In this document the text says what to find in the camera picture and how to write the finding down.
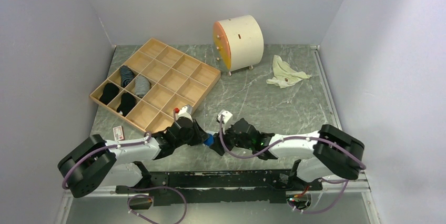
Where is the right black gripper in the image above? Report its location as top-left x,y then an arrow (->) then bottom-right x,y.
209,120 -> 254,156

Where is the blue underwear white trim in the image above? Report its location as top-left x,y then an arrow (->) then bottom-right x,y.
203,130 -> 219,147

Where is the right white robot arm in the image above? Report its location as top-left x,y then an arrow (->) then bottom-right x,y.
214,115 -> 366,190

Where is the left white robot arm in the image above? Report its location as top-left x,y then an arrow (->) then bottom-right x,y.
57,117 -> 214,198

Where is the wooden compartment tray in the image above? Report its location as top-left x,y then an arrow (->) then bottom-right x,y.
90,38 -> 221,132

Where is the grey rolled sock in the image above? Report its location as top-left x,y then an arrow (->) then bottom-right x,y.
135,75 -> 151,98

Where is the cream cloth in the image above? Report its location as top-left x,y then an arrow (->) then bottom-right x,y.
266,55 -> 311,88

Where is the dark striped rolled sock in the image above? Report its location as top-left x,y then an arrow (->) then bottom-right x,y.
119,65 -> 135,88

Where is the cream cylindrical drawer cabinet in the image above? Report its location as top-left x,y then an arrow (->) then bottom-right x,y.
212,15 -> 265,76

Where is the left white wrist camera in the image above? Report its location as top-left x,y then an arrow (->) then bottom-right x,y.
173,105 -> 193,122

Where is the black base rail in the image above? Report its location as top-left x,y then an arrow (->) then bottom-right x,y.
115,168 -> 322,206

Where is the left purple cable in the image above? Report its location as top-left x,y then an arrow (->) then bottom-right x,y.
62,131 -> 189,224

